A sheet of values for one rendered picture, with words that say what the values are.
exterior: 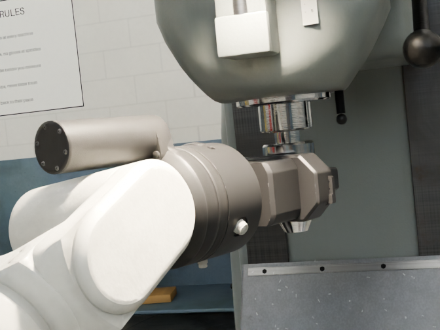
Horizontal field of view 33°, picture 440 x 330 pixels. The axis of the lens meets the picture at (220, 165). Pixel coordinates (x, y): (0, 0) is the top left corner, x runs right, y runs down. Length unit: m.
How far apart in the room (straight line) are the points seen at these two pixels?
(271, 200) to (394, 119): 0.48
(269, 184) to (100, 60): 4.84
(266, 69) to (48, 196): 0.20
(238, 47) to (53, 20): 5.05
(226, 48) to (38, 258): 0.22
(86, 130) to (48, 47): 5.11
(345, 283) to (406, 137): 0.22
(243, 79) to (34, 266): 0.25
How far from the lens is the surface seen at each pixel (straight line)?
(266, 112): 0.66
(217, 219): 0.52
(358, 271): 1.05
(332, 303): 1.04
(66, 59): 5.51
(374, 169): 1.04
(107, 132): 0.49
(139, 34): 5.28
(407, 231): 1.05
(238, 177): 0.54
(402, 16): 0.77
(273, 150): 0.66
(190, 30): 0.61
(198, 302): 4.62
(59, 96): 5.53
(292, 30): 0.58
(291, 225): 0.67
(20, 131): 5.70
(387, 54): 0.77
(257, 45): 0.55
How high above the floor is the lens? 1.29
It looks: 3 degrees down
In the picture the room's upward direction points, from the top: 6 degrees counter-clockwise
